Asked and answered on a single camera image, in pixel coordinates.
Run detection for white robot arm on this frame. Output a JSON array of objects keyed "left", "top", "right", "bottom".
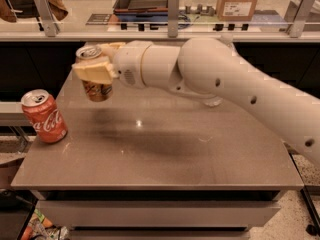
[{"left": 72, "top": 38, "right": 320, "bottom": 166}]

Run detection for orange soda can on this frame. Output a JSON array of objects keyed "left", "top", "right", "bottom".
[{"left": 72, "top": 45, "right": 112, "bottom": 102}]

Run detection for middle metal railing post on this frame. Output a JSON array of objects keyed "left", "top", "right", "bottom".
[{"left": 168, "top": 0, "right": 180, "bottom": 38}]

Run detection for metal railing post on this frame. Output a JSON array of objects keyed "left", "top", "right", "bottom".
[
  {"left": 288, "top": 0, "right": 315, "bottom": 38},
  {"left": 168, "top": 0, "right": 180, "bottom": 38},
  {"left": 34, "top": 0, "right": 60, "bottom": 37}
]

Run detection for brown jacket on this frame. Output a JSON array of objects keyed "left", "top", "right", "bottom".
[{"left": 0, "top": 0, "right": 68, "bottom": 23}]

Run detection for cardboard box with label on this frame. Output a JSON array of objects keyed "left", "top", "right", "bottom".
[{"left": 216, "top": 0, "right": 258, "bottom": 21}]

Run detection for left metal railing post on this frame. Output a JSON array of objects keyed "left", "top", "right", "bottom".
[{"left": 34, "top": 0, "right": 60, "bottom": 37}]

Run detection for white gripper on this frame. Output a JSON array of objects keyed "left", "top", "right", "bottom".
[{"left": 72, "top": 41, "right": 152, "bottom": 89}]

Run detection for clear plastic water bottle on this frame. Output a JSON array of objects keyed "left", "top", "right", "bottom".
[{"left": 204, "top": 34, "right": 235, "bottom": 108}]

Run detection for snack packets on floor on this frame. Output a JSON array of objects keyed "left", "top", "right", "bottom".
[{"left": 20, "top": 209, "right": 70, "bottom": 240}]

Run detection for grey metal tray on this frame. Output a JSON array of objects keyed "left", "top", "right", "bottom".
[{"left": 112, "top": 0, "right": 176, "bottom": 14}]

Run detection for grey drawer cabinet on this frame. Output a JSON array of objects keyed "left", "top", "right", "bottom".
[{"left": 37, "top": 200, "right": 280, "bottom": 240}]

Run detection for right metal railing post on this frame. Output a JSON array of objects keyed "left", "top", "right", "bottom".
[{"left": 288, "top": 0, "right": 315, "bottom": 38}]

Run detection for red coke can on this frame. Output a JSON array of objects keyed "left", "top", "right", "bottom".
[{"left": 21, "top": 89, "right": 68, "bottom": 143}]

